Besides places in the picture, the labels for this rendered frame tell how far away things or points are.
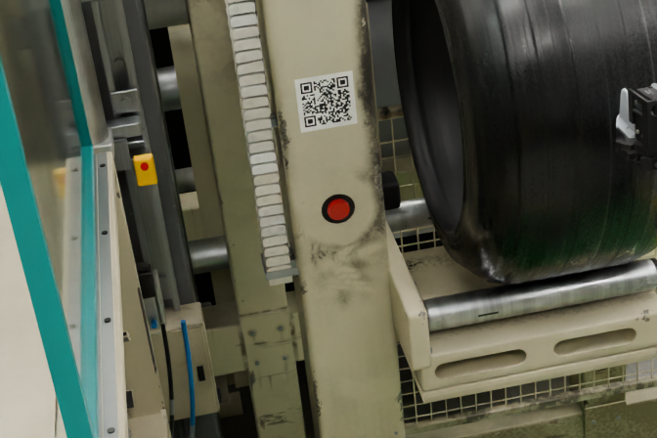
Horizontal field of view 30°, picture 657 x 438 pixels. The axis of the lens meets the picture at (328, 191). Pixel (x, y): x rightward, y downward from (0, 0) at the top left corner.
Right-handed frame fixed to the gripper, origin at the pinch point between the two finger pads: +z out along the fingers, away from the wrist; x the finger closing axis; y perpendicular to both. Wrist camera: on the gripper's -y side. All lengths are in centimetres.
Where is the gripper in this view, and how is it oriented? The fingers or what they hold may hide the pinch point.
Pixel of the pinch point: (630, 121)
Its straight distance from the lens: 147.9
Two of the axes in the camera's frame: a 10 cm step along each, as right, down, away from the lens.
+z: -1.6, -3.5, 9.2
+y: -1.2, -9.2, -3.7
